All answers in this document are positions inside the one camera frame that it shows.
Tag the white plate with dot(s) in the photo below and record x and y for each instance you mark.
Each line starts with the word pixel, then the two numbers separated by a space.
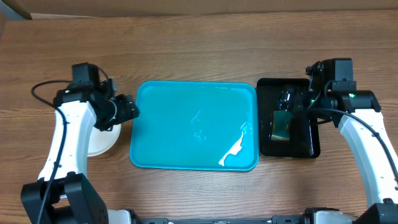
pixel 101 141

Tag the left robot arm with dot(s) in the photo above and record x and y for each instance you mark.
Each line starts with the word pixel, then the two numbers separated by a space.
pixel 88 115

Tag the black plastic tray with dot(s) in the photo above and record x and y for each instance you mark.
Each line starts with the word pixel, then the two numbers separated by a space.
pixel 304 137

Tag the teal plastic tray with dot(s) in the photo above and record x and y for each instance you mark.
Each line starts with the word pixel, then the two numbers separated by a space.
pixel 195 126

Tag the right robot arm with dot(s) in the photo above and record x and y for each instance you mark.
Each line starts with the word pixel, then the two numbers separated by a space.
pixel 332 95

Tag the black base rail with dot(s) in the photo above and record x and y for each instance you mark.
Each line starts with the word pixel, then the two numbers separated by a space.
pixel 224 220

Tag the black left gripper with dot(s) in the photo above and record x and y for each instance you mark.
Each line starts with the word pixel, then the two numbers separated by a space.
pixel 129 111

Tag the green yellow sponge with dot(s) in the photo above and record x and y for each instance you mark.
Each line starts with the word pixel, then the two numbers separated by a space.
pixel 281 125

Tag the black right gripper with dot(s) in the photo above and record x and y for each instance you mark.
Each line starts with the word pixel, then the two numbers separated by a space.
pixel 299 94

